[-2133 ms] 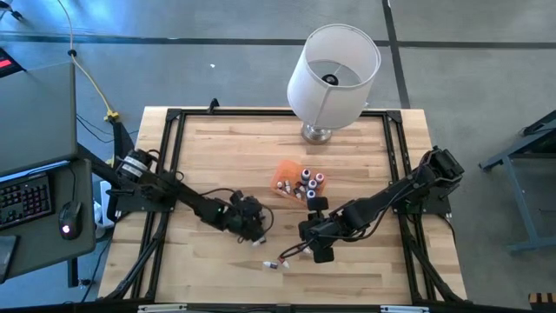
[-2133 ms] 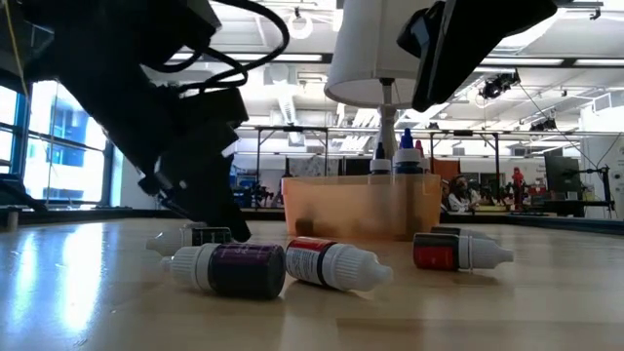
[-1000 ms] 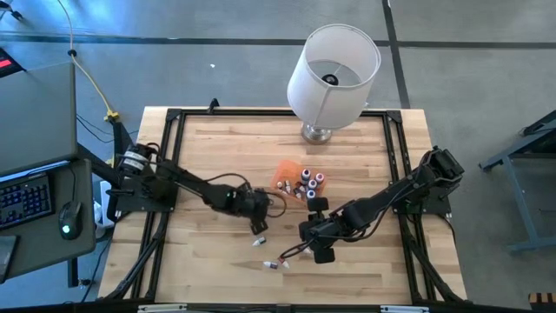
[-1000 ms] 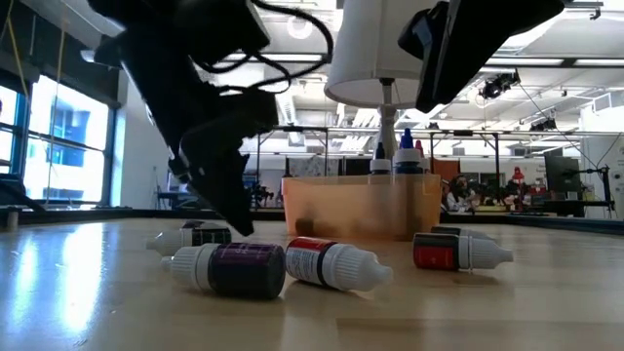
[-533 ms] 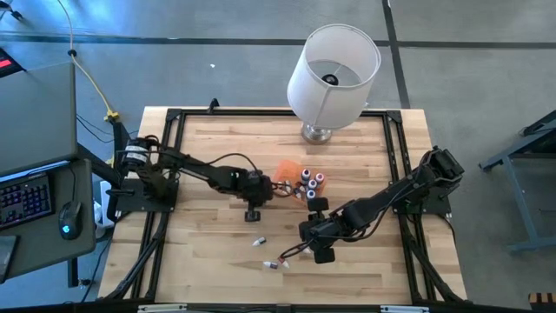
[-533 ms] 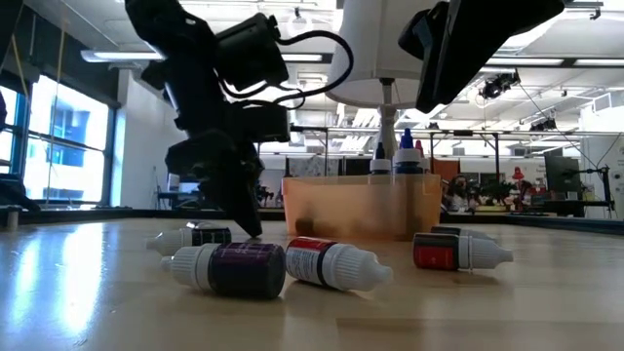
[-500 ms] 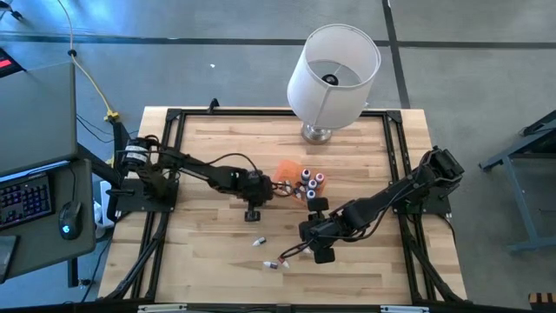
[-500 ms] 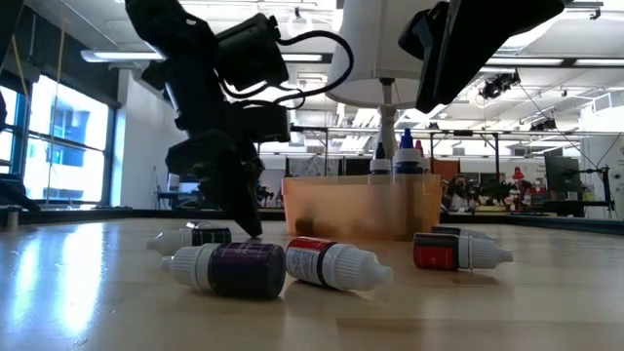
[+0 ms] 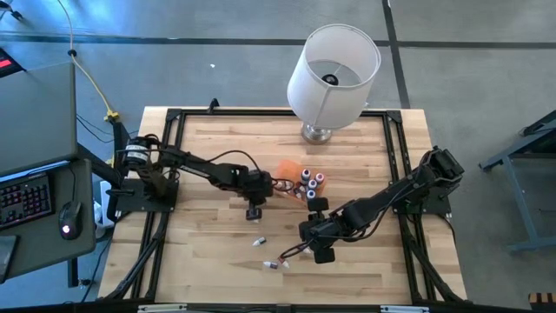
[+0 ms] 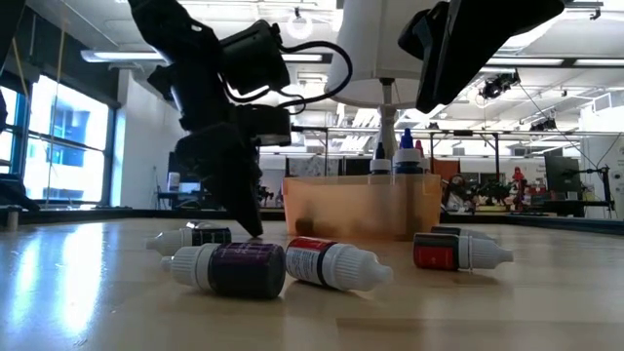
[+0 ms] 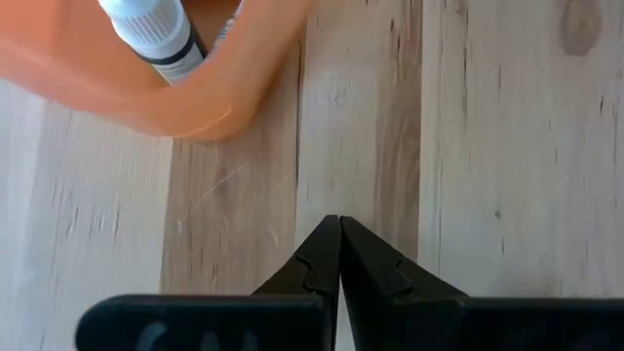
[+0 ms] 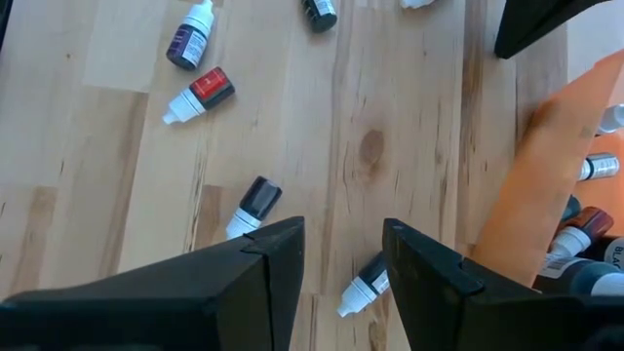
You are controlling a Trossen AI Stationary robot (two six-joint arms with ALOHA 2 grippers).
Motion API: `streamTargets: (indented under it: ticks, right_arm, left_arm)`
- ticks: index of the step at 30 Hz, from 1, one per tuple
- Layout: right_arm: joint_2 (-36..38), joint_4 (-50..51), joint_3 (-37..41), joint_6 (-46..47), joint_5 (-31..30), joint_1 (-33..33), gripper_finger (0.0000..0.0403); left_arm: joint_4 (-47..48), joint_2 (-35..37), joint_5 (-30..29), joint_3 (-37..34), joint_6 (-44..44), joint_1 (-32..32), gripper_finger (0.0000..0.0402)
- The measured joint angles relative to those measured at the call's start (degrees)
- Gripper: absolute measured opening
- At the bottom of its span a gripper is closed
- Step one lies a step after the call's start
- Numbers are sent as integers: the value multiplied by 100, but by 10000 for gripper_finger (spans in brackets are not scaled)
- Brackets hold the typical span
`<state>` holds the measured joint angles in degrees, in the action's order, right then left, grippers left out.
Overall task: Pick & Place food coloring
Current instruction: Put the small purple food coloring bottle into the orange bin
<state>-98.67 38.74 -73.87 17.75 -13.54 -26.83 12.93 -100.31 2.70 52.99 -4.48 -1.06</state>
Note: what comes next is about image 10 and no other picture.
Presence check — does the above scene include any small dark food coloring bottle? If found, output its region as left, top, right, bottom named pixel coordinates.
left=430, top=224, right=496, bottom=243

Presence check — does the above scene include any orange translucent plastic bin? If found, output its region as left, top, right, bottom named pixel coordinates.
left=282, top=174, right=444, bottom=242

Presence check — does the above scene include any black ceiling camera rig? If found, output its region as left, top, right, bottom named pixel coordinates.
left=479, top=69, right=522, bottom=100

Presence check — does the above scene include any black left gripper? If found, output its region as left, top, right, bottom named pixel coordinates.
left=174, top=102, right=293, bottom=239

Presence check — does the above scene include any large blue food coloring bottle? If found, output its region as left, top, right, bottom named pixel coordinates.
left=392, top=127, right=423, bottom=176

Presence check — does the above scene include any white shade table lamp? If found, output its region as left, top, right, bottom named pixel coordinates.
left=323, top=0, right=443, bottom=160

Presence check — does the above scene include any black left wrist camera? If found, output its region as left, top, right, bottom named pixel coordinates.
left=218, top=19, right=293, bottom=98

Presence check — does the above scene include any small red-banded white-label bottle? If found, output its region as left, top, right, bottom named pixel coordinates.
left=284, top=236, right=395, bottom=293

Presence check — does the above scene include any large blue-framed window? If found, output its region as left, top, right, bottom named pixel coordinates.
left=0, top=72, right=117, bottom=207

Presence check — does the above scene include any long ceiling light strip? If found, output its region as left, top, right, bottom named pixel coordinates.
left=482, top=55, right=624, bottom=69
left=80, top=48, right=333, bottom=65

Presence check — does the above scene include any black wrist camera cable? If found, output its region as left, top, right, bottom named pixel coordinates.
left=276, top=40, right=354, bottom=109

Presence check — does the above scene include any small purple food coloring bottle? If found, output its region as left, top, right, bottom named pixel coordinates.
left=159, top=243, right=288, bottom=301

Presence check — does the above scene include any white ring light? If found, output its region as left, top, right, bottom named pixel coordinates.
left=286, top=10, right=315, bottom=41

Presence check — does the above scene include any small black white-capped bottle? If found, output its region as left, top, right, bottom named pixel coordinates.
left=184, top=219, right=233, bottom=231
left=145, top=226, right=233, bottom=257

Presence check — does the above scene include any black monitor on stand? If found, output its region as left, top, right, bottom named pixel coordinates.
left=544, top=154, right=582, bottom=194

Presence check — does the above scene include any small red food coloring bottle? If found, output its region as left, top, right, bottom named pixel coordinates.
left=412, top=231, right=515, bottom=272

